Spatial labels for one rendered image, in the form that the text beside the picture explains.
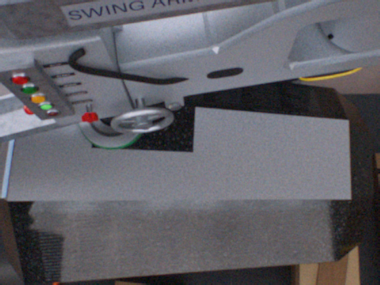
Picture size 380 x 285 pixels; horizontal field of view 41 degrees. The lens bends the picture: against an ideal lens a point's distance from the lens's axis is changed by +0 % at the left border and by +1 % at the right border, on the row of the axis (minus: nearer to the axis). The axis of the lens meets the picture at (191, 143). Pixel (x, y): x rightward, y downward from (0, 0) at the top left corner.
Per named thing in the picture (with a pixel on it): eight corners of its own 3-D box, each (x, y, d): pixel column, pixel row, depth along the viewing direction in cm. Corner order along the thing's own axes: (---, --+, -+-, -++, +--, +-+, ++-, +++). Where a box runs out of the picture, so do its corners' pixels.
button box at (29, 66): (74, 104, 118) (33, 52, 90) (75, 115, 117) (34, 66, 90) (40, 110, 118) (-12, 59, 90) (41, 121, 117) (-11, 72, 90)
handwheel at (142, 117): (170, 93, 129) (166, 70, 115) (176, 131, 126) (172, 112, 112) (112, 103, 129) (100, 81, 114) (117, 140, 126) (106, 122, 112)
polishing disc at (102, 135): (151, 140, 156) (151, 139, 154) (83, 153, 155) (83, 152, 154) (140, 77, 161) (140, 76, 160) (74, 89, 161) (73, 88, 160)
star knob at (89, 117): (98, 104, 119) (93, 99, 115) (100, 122, 118) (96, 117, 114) (81, 107, 119) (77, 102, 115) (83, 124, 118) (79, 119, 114)
